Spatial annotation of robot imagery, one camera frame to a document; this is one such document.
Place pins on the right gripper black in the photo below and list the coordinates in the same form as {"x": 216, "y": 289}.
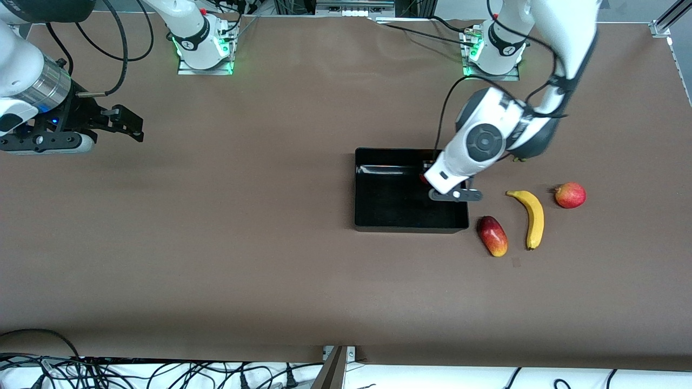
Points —
{"x": 80, "y": 115}

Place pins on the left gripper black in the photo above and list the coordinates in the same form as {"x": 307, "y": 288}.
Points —
{"x": 425, "y": 167}

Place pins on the black plastic box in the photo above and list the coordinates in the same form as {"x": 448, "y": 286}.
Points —
{"x": 394, "y": 205}

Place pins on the yellow banana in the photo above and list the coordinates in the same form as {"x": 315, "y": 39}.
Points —
{"x": 535, "y": 221}

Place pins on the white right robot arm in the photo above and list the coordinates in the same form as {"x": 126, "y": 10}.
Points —
{"x": 13, "y": 59}

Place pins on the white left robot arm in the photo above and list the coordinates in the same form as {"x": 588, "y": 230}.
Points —
{"x": 486, "y": 141}

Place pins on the dark purple mangosteen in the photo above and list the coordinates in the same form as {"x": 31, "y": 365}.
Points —
{"x": 520, "y": 159}

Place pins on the red yellow mango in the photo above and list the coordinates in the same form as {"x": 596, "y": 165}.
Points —
{"x": 493, "y": 236}

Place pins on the red pomegranate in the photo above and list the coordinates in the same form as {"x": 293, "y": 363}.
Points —
{"x": 571, "y": 195}

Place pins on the brown table cover sheet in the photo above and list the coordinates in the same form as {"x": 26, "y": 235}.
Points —
{"x": 216, "y": 243}

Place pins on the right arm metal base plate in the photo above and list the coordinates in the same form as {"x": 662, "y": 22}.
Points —
{"x": 186, "y": 70}

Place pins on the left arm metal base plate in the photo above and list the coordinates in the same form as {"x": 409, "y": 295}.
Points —
{"x": 486, "y": 77}

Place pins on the grey metal rail fixture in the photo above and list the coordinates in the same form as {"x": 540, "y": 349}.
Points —
{"x": 354, "y": 6}

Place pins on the metal clamp bracket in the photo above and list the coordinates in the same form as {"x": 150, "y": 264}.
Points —
{"x": 335, "y": 373}

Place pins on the aluminium corner bracket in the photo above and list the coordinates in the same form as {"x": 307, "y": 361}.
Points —
{"x": 658, "y": 28}

